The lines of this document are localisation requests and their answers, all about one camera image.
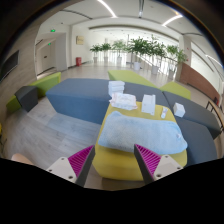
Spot long green bench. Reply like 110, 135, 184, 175
5, 71, 62, 114

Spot framed picture on wall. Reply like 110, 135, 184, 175
75, 35, 85, 46

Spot dark grey cube stool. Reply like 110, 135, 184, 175
14, 85, 39, 113

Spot yellow ottoman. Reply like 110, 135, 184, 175
92, 100, 188, 183

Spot black wall screen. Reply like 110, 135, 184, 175
0, 49, 20, 83

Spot row of potted plants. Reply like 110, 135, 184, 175
89, 35, 189, 80

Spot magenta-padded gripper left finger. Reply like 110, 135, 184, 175
45, 144, 96, 188

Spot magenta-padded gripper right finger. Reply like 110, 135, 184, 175
133, 143, 184, 186

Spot ceiling strip lights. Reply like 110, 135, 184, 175
96, 0, 224, 69

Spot stack of white folded cloths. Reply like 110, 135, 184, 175
107, 80, 126, 98

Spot wooden bench with black frame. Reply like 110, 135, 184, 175
205, 99, 224, 133

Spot tall white box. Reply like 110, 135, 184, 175
140, 93, 157, 116

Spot long blue-grey bench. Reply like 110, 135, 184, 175
45, 77, 171, 125

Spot white crumpled cloth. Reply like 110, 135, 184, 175
108, 92, 139, 111

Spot small white tube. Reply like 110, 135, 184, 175
160, 106, 169, 120

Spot light blue towel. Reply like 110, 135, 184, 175
97, 110, 189, 156

